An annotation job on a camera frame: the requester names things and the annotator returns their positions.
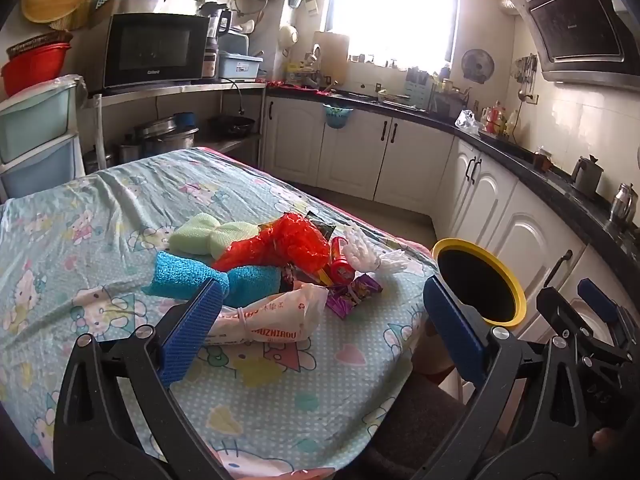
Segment black microwave oven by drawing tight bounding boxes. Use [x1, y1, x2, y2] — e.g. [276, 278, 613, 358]
[102, 12, 211, 92]

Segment white round plastic scoop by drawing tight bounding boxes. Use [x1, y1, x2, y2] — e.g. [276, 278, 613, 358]
[279, 25, 300, 58]

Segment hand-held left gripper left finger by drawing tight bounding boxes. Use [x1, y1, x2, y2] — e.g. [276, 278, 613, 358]
[52, 277, 236, 480]

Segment blender with dark jar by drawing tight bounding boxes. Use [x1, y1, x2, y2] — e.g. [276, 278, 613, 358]
[200, 2, 233, 81]

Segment blue sponge cloth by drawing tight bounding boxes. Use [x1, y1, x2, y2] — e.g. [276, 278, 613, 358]
[141, 251, 281, 307]

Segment small steel pot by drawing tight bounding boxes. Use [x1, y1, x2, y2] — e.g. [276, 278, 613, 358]
[117, 135, 146, 163]

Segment purple snack wrapper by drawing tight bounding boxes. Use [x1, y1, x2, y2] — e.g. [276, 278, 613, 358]
[325, 272, 383, 321]

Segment pale blue drawer cabinet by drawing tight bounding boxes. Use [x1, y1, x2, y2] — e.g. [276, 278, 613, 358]
[0, 76, 86, 201]

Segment person's right hand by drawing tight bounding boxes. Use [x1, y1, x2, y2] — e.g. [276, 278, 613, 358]
[591, 427, 622, 462]

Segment large steel pot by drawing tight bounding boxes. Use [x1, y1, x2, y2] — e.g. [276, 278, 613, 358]
[135, 116, 200, 158]

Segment black spice rack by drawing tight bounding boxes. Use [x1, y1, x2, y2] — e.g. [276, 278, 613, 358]
[430, 80, 471, 118]

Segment yellow rimmed trash bin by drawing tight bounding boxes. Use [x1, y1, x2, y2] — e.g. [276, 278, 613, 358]
[422, 238, 527, 378]

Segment red cloth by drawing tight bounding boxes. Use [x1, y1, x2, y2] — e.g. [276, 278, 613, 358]
[267, 80, 331, 93]

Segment grey steel pitcher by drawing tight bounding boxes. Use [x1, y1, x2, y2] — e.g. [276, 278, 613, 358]
[570, 155, 605, 196]

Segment brown woven basket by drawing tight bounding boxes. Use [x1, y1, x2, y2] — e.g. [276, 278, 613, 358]
[6, 30, 73, 58]

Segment wooden cutting board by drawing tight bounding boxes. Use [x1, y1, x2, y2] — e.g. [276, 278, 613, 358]
[314, 31, 350, 81]

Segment cartoon cat printed bedsheet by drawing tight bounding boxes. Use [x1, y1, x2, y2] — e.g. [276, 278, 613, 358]
[0, 146, 441, 480]

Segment black range hood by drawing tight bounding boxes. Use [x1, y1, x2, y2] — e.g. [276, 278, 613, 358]
[507, 0, 633, 86]

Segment red mesh bag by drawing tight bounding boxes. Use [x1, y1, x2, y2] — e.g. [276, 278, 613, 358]
[212, 212, 333, 273]

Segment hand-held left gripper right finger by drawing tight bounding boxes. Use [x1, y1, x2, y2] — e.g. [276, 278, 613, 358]
[412, 276, 593, 480]

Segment clear plastic bag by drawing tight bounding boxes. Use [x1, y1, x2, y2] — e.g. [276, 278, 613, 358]
[455, 109, 481, 133]

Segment red plastic basin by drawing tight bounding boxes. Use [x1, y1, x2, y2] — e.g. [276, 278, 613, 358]
[0, 42, 73, 97]

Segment hanging kitchen utensils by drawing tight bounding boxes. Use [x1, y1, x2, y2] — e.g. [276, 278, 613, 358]
[515, 54, 538, 101]

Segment shiny steel teapot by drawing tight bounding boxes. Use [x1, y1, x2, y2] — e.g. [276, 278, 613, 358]
[607, 182, 640, 231]

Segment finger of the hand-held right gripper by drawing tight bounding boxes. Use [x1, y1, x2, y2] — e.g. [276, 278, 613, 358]
[576, 278, 640, 346]
[536, 286, 632, 367]

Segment green knife organiser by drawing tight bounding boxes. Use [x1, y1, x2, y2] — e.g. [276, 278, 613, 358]
[405, 67, 433, 111]

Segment bright window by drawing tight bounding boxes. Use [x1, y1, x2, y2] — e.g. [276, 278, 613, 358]
[327, 0, 461, 63]

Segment blue plastic dish box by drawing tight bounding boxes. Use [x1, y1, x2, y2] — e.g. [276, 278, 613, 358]
[218, 51, 263, 81]

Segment black wok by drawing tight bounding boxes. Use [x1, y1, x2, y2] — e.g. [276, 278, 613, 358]
[207, 116, 256, 137]

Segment blue hanging basket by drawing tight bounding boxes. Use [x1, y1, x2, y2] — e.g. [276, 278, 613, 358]
[322, 102, 353, 131]

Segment light green sponge cloth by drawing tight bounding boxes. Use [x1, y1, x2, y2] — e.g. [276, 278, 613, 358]
[167, 212, 261, 258]

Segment white printed plastic bag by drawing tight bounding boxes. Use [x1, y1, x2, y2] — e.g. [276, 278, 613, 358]
[202, 281, 330, 346]

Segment black kitchen countertop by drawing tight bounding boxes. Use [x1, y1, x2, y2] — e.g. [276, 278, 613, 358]
[265, 82, 640, 291]

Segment small round wall fan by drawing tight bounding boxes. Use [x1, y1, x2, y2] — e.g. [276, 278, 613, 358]
[461, 48, 496, 85]

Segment steel shelf rack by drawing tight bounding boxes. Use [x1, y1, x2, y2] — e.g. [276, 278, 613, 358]
[87, 81, 268, 171]

